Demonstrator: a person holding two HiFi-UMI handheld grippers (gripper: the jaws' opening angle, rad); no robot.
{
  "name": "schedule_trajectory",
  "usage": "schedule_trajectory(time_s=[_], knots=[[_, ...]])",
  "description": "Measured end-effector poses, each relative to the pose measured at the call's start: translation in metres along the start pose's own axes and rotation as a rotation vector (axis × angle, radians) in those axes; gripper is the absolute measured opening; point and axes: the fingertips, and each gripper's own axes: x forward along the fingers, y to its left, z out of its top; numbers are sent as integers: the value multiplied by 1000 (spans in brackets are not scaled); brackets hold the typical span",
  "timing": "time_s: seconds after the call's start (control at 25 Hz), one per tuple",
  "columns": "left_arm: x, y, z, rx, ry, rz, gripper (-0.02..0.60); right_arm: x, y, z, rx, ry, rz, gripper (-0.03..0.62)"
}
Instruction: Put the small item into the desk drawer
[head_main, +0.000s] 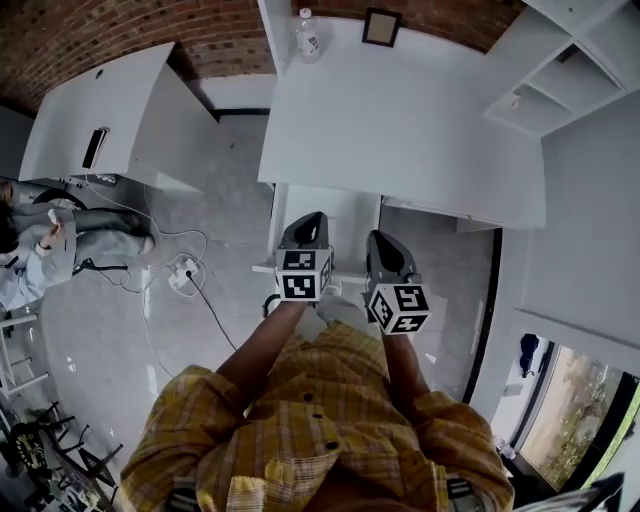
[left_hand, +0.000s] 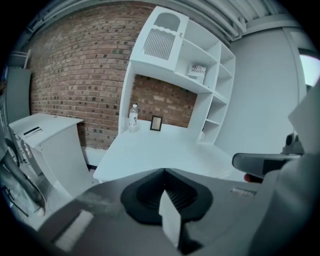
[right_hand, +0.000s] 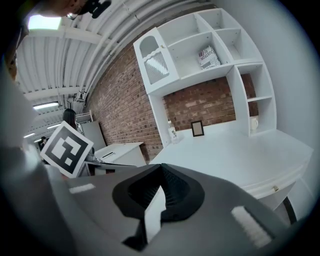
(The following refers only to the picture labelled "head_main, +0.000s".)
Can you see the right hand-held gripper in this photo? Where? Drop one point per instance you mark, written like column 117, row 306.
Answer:
column 400, row 307

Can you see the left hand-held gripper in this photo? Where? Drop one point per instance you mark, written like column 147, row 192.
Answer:
column 300, row 272

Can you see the person's right forearm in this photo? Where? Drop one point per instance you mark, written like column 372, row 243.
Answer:
column 405, row 370

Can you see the person's left forearm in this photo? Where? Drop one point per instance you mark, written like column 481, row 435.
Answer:
column 265, row 355

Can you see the person's light trousers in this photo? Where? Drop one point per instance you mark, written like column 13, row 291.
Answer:
column 340, row 310

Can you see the white power strip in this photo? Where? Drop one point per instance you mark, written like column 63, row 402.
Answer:
column 185, row 272

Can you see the black bag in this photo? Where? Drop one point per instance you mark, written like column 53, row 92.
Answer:
column 529, row 355

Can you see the person's yellow plaid shirt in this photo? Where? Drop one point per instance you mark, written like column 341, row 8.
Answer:
column 320, row 425

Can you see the clear plastic bottle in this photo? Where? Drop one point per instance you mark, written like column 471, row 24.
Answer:
column 309, row 37

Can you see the black phone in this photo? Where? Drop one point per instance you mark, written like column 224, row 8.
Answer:
column 95, row 147

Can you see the window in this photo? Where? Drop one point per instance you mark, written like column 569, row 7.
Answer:
column 575, row 410

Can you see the plain white table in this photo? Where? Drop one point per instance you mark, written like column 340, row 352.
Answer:
column 100, row 110

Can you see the white metal rack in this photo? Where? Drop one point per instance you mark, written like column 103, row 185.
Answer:
column 20, row 350

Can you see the black stool frames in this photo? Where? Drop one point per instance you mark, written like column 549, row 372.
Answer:
column 80, row 445

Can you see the black picture frame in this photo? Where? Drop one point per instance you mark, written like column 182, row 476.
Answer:
column 381, row 27

